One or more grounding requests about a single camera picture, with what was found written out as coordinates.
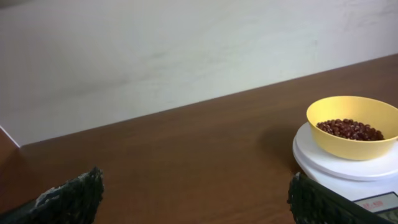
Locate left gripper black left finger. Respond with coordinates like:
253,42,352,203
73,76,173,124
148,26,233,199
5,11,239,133
1,167,104,224

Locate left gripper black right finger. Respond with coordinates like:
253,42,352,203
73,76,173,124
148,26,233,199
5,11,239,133
287,172,395,224

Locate white digital kitchen scale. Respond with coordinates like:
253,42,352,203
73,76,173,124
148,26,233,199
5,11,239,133
293,123,397,223

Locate red beans in bowl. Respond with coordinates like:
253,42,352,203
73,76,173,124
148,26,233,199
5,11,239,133
317,119,384,141

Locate yellow plastic bowl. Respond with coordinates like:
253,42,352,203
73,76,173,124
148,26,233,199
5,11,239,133
306,96,397,161

